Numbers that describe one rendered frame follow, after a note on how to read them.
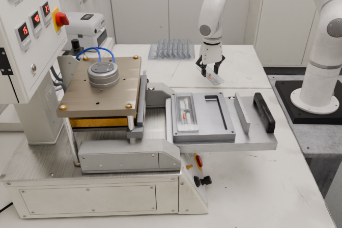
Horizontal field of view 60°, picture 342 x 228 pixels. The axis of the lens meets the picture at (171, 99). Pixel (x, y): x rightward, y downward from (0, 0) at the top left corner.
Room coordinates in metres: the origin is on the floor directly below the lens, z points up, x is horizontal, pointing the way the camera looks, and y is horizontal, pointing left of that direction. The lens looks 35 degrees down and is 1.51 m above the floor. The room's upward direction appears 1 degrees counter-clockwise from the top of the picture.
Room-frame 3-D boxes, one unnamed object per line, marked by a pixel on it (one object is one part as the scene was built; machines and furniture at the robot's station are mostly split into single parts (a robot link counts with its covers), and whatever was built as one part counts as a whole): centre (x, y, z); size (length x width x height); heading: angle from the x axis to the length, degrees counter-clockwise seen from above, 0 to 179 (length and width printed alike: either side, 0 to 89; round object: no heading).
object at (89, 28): (1.61, 0.50, 0.88); 0.25 x 0.20 x 0.17; 81
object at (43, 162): (0.67, 0.21, 0.93); 0.46 x 0.35 x 0.01; 91
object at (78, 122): (0.68, 0.17, 1.07); 0.22 x 0.17 x 0.10; 1
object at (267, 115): (0.69, -0.27, 0.99); 0.15 x 0.02 x 0.04; 1
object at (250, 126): (0.68, -0.13, 0.97); 0.30 x 0.22 x 0.08; 91
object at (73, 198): (0.69, 0.17, 0.84); 0.53 x 0.37 x 0.17; 91
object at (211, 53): (1.23, -0.19, 0.93); 0.10 x 0.08 x 0.11; 112
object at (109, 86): (0.69, 0.21, 1.08); 0.31 x 0.24 x 0.13; 1
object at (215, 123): (0.68, -0.08, 0.98); 0.20 x 0.17 x 0.03; 1
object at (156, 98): (0.82, 0.10, 0.96); 0.26 x 0.05 x 0.07; 91
